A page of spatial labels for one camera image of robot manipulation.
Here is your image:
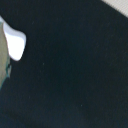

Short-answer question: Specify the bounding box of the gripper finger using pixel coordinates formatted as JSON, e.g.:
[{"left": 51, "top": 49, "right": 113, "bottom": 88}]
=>
[{"left": 0, "top": 24, "right": 11, "bottom": 88}]

